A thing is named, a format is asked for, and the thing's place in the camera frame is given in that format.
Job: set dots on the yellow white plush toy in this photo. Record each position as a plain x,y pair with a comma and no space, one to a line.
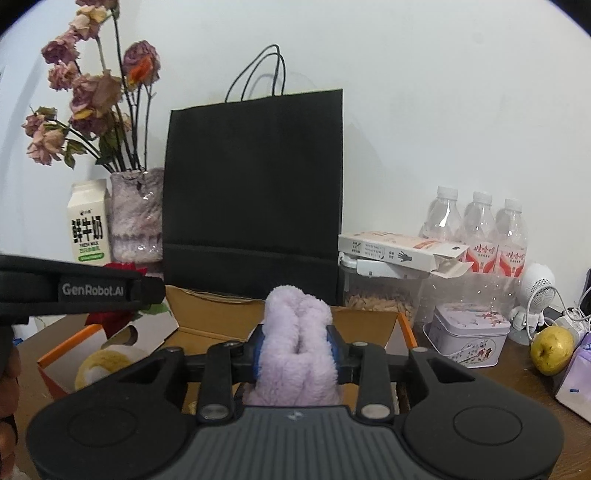
106,367

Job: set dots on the dried pink rose bouquet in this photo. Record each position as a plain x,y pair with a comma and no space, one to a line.
92,92

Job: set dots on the white flat cardboard box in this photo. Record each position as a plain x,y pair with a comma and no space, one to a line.
383,249

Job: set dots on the floral print tin box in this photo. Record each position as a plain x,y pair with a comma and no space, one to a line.
466,337

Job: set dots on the yellow green apple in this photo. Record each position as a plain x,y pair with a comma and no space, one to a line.
551,353

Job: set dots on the white mini fan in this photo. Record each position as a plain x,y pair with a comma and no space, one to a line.
538,281

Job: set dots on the person's left hand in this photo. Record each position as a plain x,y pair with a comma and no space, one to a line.
5,429

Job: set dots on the white box orange edges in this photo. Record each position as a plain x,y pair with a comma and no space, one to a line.
152,332

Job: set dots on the black paper bag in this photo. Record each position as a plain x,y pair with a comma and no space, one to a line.
254,184

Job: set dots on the brown cardboard box orange edges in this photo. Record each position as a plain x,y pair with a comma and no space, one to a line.
217,314

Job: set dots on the clear container white lid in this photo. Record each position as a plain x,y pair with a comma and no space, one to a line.
378,300

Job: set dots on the black upright device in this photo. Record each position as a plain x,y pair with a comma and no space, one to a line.
588,286

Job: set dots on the clear plastic water bottle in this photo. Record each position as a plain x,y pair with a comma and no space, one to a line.
443,217
480,226
511,235

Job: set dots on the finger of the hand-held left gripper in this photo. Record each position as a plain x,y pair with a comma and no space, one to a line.
150,290

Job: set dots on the lilac fluffy cloth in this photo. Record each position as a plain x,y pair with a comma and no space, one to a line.
295,332

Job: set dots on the white milk carton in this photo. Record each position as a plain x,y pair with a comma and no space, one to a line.
87,221

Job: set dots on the purple tissue pack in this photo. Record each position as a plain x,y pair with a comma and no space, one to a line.
577,383

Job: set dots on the red artificial rose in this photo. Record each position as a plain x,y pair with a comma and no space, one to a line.
111,323

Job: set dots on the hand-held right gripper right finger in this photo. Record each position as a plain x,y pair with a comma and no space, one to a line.
333,355

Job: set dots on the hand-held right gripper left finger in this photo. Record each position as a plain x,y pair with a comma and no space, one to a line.
258,355

